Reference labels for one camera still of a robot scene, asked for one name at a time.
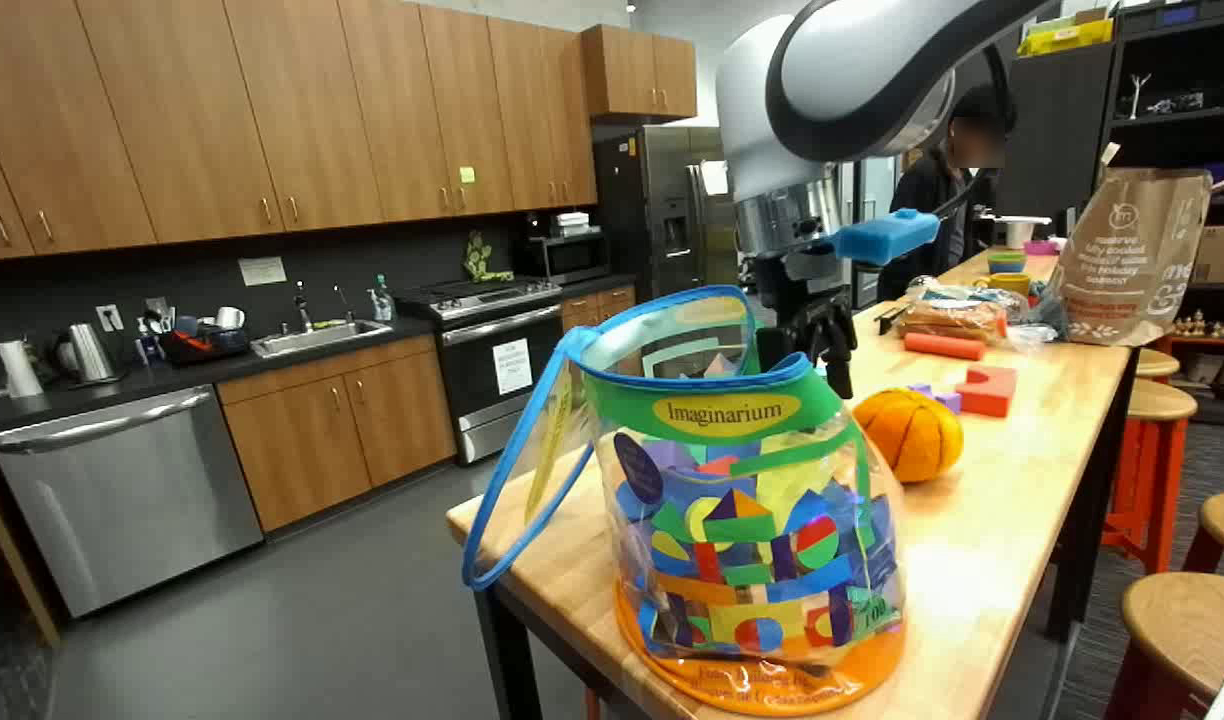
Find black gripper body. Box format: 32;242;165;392
751;246;867;342

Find red cylinder block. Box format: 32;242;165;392
898;330;993;366

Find red arch block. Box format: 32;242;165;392
957;366;1020;421

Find clear toy bag green rim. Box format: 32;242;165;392
460;283;911;720

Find brown printed paper bag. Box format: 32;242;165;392
1053;164;1214;347

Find orange plush pumpkin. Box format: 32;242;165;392
850;385;968;489

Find wooden lower cabinet beside oven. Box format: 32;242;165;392
555;282;638;337

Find black microwave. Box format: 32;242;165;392
520;230;614;283

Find white paper on oven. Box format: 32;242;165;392
486;331;540;399

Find wooden cabinet above fridge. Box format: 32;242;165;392
581;20;701;123

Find stainless steel oven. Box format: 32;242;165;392
429;282;571;468

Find green plant figure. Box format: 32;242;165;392
460;233;500;283

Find yellow package on shelf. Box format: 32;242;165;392
1015;10;1120;64

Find black shelving unit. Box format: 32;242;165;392
1108;0;1224;431

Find wooden double-door lower cabinet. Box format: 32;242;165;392
215;331;460;537

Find kitchen sink with faucet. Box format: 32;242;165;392
249;282;397;366

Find wooden upper cabinets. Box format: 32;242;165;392
0;0;601;264

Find dish rack with dishes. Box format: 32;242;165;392
130;297;256;367

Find stainless steel dishwasher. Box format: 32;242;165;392
0;385;268;621

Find silver electric kettle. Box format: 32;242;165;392
53;319;117;387

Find white pitcher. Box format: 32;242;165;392
0;337;48;404

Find blue wrist mount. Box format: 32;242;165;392
827;210;945;270

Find white wall sign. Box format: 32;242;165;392
230;251;290;292

